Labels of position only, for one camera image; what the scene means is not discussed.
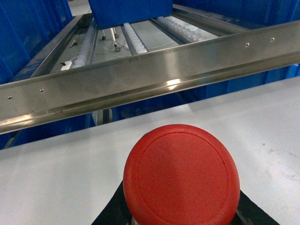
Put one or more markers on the white roller track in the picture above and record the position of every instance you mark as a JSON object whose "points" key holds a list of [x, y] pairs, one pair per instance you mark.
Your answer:
{"points": [[77, 52], [134, 42], [181, 29]]}

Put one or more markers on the red mushroom push button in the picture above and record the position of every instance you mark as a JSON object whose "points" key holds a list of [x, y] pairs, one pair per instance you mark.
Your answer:
{"points": [[181, 175]]}

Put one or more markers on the large blue bin left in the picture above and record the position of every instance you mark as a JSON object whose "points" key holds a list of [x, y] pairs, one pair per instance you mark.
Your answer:
{"points": [[26, 26]]}

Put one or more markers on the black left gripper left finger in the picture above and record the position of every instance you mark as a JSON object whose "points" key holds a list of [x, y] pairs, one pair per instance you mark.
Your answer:
{"points": [[116, 212]]}

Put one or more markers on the white roller track right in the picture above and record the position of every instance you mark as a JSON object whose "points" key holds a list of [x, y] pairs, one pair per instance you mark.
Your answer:
{"points": [[181, 29]]}

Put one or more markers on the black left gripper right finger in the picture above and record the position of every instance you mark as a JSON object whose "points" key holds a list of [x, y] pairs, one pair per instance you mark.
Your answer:
{"points": [[248, 213]]}

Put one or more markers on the stainless steel shelf front rail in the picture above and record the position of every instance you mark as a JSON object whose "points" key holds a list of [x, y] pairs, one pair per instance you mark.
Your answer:
{"points": [[48, 98]]}

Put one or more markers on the blue bin centre of shelf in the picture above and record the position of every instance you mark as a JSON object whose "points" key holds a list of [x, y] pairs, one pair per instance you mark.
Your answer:
{"points": [[111, 13]]}

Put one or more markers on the large blue bin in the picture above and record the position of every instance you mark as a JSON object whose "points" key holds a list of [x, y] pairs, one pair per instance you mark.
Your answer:
{"points": [[250, 14], [26, 26]]}

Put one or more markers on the white roller track middle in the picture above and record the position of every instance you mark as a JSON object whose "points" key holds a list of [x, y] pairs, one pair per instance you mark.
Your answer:
{"points": [[134, 42]]}

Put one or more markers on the large blue bin right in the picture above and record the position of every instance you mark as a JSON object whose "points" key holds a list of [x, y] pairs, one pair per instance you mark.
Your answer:
{"points": [[250, 14]]}

